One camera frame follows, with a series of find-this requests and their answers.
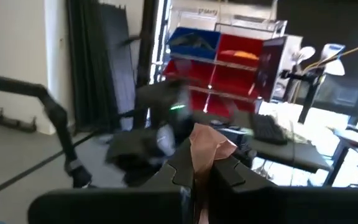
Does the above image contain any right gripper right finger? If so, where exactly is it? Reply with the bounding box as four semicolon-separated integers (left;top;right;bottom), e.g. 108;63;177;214
209;154;358;224

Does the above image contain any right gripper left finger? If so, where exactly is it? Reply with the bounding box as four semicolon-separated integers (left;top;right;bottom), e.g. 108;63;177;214
27;138;196;224

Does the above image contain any brown paper scrap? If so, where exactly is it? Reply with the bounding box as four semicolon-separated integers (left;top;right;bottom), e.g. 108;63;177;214
188;123;238;224

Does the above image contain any black keyboard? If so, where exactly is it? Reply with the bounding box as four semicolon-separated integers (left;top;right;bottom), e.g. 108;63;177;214
249;113;289;146

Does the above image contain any dark desk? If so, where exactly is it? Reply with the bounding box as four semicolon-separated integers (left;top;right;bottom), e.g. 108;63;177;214
323;126;358;187

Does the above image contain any red storage bin rack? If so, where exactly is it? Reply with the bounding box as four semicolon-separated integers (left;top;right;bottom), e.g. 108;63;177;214
162;26;288;119

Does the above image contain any dark computer monitor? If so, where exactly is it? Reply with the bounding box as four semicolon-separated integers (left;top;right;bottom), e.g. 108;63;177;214
314;73;358;118

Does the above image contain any black wall bracket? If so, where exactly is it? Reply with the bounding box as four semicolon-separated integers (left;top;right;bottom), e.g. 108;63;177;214
0;107;38;134

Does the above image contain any yellow hanging cable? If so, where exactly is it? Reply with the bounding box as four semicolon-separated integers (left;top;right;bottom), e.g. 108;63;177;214
303;37;358;72

